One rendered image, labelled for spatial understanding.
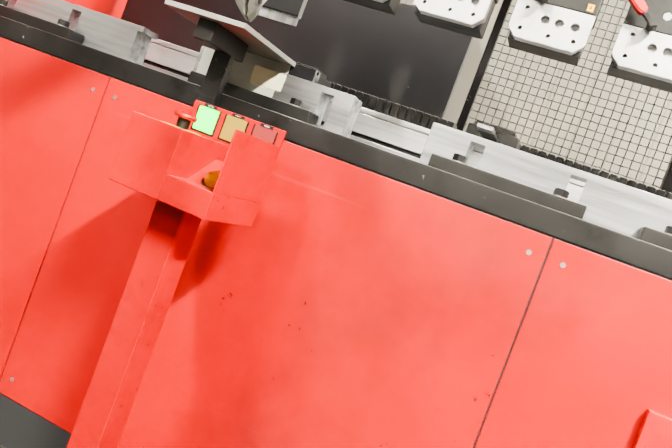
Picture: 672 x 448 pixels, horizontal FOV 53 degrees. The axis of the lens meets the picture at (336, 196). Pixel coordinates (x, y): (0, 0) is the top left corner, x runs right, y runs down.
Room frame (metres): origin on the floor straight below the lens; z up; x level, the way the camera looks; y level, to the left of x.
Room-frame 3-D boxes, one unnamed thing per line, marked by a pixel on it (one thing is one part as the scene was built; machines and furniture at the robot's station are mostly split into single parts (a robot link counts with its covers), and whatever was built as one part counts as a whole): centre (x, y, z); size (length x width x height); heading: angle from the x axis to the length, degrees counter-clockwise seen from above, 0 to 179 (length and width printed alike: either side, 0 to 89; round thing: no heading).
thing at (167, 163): (1.15, 0.24, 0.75); 0.20 x 0.16 x 0.18; 69
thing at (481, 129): (1.52, -0.28, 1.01); 0.26 x 0.12 x 0.05; 162
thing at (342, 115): (1.51, 0.21, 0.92); 0.39 x 0.06 x 0.10; 72
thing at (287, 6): (1.53, 0.26, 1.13); 0.10 x 0.02 x 0.10; 72
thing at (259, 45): (1.38, 0.31, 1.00); 0.26 x 0.18 x 0.01; 162
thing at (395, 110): (1.84, -0.05, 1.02); 0.37 x 0.06 x 0.04; 72
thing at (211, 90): (1.35, 0.32, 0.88); 0.14 x 0.04 x 0.22; 162
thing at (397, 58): (2.08, 0.33, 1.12); 1.13 x 0.02 x 0.44; 72
